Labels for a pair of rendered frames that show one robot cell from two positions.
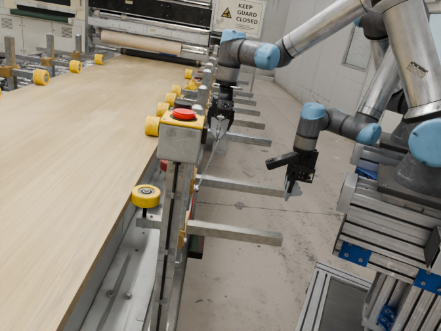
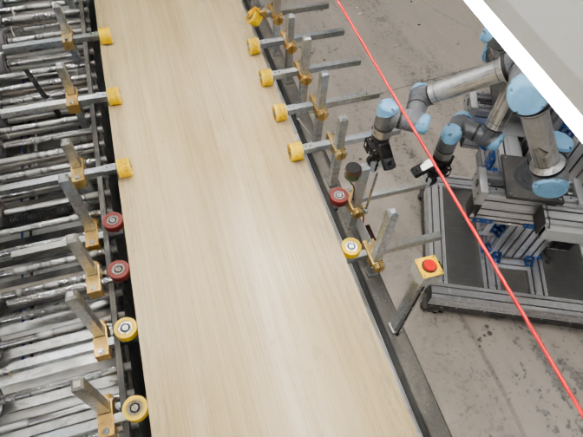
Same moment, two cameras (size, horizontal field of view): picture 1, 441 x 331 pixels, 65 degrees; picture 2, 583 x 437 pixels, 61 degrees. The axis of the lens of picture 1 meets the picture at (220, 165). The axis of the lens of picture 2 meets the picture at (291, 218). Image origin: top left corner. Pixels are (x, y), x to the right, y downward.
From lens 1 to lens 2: 139 cm
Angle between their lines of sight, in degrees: 35
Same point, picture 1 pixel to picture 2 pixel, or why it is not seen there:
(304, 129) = (445, 150)
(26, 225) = (317, 312)
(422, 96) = (544, 165)
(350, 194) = (485, 196)
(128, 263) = not seen: hidden behind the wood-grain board
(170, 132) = (428, 279)
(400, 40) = (532, 136)
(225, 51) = (384, 124)
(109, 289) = not seen: hidden behind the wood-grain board
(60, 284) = (369, 342)
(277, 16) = not seen: outside the picture
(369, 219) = (498, 205)
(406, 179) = (525, 184)
